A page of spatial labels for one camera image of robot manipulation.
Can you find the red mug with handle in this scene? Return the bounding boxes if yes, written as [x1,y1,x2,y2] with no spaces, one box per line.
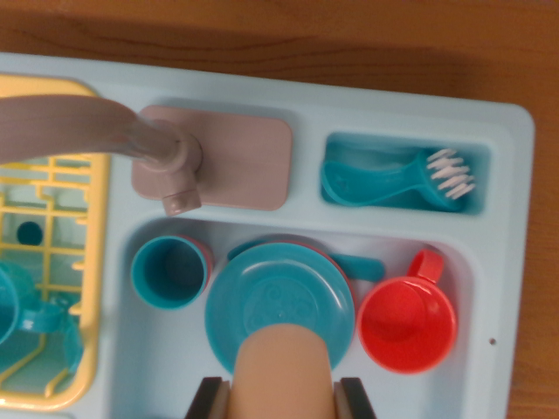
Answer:
[356,249,459,374]

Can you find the beige detergent bottle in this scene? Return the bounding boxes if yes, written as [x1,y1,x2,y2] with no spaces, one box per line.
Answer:
[226,323,337,419]

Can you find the light blue toy sink unit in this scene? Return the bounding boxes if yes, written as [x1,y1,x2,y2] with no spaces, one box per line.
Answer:
[0,52,536,419]

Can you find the grey toy faucet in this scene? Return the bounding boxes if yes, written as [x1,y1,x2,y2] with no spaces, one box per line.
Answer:
[0,93,293,217]

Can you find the dark teal round drain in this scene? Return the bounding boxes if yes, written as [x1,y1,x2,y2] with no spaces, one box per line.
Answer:
[16,221,45,246]

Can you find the teal utensil under plates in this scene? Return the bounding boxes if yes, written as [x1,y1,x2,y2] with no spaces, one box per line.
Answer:
[226,237,386,283]

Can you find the yellow dish drying rack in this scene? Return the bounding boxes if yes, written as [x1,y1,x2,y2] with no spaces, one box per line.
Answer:
[0,74,111,414]

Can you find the teal toy utensil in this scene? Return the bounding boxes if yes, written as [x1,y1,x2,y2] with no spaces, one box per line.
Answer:
[60,312,84,376]

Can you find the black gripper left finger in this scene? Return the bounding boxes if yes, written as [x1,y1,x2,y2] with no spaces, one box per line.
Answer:
[185,377,231,419]

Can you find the teal dish brush white bristles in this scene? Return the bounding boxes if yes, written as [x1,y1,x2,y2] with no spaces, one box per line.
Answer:
[321,148,476,209]

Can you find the teal toy plate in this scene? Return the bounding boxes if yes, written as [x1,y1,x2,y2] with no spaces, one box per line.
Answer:
[204,243,355,377]

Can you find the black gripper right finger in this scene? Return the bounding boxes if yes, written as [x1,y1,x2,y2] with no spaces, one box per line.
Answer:
[334,377,379,419]

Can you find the teal mug with handle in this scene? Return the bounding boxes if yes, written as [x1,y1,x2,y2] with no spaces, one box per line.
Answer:
[0,259,66,350]

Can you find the teal tumbler cup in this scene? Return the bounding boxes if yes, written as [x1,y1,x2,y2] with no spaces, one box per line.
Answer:
[130,236,209,311]

